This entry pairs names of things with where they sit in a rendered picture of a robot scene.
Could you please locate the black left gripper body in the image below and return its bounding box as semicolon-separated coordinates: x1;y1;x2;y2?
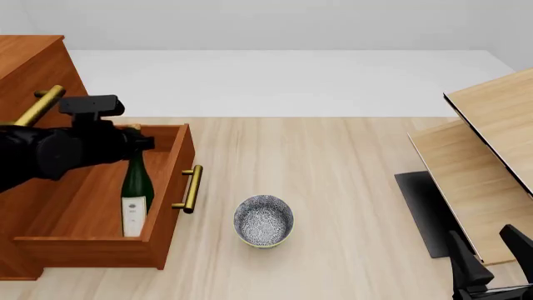
73;123;128;166

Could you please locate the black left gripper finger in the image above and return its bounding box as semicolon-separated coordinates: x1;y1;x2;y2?
122;127;157;161

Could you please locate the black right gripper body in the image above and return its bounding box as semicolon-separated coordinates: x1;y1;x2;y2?
452;280;533;300

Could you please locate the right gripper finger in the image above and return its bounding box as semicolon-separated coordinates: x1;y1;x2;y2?
499;223;533;273
446;230;496;293

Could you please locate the green wine bottle white label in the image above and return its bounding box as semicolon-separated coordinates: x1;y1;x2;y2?
121;123;156;238

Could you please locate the wooden drawer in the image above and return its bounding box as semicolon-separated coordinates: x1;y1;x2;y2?
13;122;197;271

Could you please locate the wooden cabinet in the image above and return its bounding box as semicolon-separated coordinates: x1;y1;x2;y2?
0;34;89;282

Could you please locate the blue patterned bowl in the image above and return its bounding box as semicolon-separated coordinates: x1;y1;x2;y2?
232;194;296;252

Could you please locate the brass drawer handle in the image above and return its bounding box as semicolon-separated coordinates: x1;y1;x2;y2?
171;164;205;215
11;84;67;128

